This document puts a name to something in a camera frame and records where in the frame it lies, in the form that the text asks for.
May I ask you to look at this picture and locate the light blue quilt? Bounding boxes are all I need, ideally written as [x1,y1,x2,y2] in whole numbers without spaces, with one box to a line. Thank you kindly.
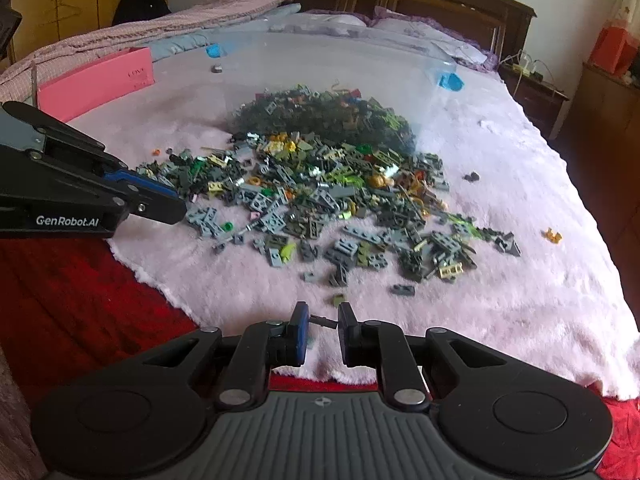
[149,3,307,62]

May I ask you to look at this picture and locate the pink fluffy blanket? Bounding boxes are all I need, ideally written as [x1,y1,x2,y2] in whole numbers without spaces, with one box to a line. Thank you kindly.
[65,10,640,402]

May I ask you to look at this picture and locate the red blanket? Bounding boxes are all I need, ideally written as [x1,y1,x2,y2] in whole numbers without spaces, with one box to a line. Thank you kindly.
[0,234,640,480]

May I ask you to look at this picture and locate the wire clothes hanger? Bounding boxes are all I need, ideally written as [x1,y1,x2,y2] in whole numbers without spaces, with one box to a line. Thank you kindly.
[39,0,89,27]

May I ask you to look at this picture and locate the pillow with purple ruffles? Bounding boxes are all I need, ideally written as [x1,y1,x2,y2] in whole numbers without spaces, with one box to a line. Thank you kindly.
[372,5,497,69]
[304,8,374,29]

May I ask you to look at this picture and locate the pink striped quilt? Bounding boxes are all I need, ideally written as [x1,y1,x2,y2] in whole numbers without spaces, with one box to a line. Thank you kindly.
[0,0,296,92]

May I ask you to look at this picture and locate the white charger cables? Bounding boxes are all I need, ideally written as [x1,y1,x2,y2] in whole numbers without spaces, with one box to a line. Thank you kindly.
[499,49,552,82]

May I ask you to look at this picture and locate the clear plastic storage bin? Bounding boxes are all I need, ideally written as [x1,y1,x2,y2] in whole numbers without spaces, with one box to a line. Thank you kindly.
[204,27,466,156]

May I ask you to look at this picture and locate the wooden nightstand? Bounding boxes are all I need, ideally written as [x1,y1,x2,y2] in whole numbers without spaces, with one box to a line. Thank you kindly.
[497,62,572,142]

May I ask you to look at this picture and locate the pile of mixed toy bricks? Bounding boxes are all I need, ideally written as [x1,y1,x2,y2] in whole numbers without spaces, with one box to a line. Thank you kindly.
[134,82,523,307]

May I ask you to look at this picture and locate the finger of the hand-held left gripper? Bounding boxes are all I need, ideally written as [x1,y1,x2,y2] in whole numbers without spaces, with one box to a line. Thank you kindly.
[1,100,177,198]
[111,179,188,227]

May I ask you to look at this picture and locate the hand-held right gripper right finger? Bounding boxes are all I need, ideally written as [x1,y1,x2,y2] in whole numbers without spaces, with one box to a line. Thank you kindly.
[337,302,507,409]

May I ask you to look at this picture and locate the wooden cabinet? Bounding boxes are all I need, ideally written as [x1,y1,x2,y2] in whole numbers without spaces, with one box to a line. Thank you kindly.
[549,59,640,282]

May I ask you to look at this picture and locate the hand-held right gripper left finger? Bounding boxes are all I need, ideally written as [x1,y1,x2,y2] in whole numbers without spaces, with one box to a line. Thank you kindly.
[142,301,311,410]

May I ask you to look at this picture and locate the pink cardboard box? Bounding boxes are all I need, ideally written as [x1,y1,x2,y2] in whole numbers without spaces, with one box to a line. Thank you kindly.
[36,46,156,124]

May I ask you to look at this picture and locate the red bag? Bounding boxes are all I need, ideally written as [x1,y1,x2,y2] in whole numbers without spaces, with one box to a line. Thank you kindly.
[588,18,637,78]

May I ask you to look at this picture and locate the black hanging bag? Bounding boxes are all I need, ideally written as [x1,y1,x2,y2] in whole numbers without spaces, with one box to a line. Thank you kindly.
[110,0,171,29]

